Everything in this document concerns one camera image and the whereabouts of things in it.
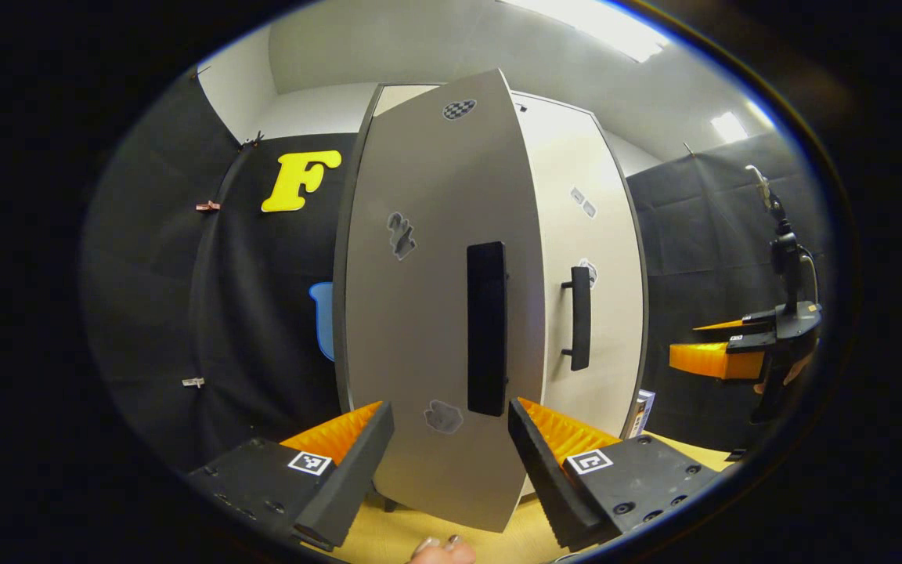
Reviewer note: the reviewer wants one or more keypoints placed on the white printed box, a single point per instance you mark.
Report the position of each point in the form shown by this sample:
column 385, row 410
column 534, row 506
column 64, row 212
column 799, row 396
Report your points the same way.
column 643, row 413

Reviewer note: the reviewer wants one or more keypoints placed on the large ceiling light panel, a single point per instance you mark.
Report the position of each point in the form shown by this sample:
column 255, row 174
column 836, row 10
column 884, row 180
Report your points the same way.
column 592, row 23

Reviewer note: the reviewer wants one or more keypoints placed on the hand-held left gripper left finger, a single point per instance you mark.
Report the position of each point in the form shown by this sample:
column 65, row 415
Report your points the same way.
column 349, row 478

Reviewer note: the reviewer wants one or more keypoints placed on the white cloth clip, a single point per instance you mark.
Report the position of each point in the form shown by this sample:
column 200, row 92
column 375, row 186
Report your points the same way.
column 193, row 382

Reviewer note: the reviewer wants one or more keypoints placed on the pink cloth clip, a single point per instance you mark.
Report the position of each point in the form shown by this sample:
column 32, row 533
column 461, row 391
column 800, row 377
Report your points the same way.
column 207, row 206

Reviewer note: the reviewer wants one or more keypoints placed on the black backdrop cloth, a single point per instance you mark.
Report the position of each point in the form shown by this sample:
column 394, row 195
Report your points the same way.
column 701, row 258
column 247, row 313

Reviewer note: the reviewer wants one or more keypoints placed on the small ceiling light panel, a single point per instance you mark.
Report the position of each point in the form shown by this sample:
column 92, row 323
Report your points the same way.
column 730, row 127

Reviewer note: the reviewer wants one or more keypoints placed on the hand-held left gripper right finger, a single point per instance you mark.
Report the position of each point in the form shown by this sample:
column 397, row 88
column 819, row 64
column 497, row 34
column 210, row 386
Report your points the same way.
column 545, row 478

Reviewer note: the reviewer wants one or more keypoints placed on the black cloth clip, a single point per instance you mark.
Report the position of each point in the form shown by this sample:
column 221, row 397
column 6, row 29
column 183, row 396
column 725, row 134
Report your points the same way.
column 252, row 142

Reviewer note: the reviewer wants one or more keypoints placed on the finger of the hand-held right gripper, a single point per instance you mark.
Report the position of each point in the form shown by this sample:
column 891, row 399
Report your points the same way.
column 752, row 323
column 709, row 360

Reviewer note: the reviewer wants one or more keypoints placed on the white cabinet door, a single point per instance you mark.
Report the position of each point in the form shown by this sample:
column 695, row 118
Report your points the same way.
column 607, row 235
column 420, row 313

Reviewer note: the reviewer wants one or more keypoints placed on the white grey cabinet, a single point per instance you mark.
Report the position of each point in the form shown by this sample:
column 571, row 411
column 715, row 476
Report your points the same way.
column 337, row 329

